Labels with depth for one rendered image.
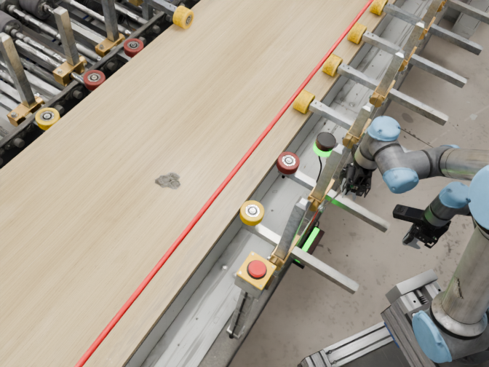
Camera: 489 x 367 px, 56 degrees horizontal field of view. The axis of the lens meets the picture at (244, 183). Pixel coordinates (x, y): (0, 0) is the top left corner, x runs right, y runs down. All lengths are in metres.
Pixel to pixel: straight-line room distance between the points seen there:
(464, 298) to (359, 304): 1.47
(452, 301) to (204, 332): 0.87
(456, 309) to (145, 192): 0.97
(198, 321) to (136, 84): 0.90
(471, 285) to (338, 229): 1.66
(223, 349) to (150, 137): 0.76
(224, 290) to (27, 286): 0.65
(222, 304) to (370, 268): 1.11
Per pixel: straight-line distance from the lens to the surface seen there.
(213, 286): 1.70
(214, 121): 1.73
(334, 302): 2.45
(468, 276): 1.02
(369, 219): 1.67
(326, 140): 1.43
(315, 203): 1.62
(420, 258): 2.73
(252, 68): 1.94
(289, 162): 1.65
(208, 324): 1.66
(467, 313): 1.09
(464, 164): 1.17
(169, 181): 1.56
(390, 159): 1.20
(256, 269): 1.08
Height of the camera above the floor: 2.22
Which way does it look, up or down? 57 degrees down
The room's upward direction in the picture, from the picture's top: 12 degrees clockwise
